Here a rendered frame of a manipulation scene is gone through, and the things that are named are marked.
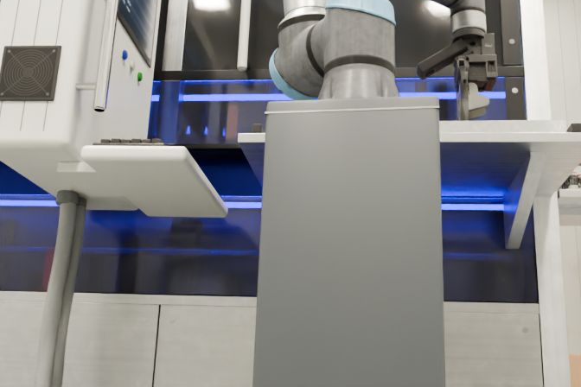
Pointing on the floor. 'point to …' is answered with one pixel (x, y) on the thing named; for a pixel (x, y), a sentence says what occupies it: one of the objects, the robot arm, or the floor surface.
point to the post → (527, 14)
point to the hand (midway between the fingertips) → (462, 122)
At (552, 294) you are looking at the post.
